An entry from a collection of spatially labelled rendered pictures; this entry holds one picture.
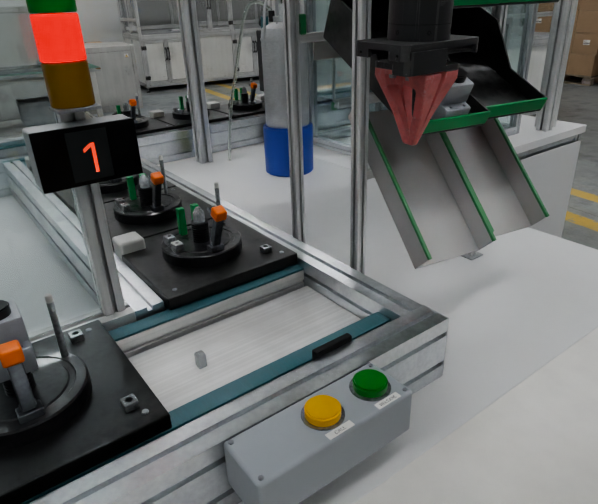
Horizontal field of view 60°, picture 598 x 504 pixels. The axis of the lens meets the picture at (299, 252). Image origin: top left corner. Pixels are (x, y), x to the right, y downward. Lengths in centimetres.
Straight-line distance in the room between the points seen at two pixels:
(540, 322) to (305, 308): 40
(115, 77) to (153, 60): 168
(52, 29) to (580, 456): 78
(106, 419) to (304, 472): 22
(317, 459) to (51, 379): 31
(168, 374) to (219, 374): 7
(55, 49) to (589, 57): 905
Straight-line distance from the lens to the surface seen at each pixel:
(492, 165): 102
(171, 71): 969
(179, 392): 71
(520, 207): 101
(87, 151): 68
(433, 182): 90
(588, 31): 948
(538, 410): 80
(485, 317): 96
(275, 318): 83
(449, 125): 79
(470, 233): 90
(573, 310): 103
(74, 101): 67
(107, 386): 66
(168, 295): 81
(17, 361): 58
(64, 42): 67
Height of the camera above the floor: 137
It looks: 26 degrees down
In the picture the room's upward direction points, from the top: 2 degrees counter-clockwise
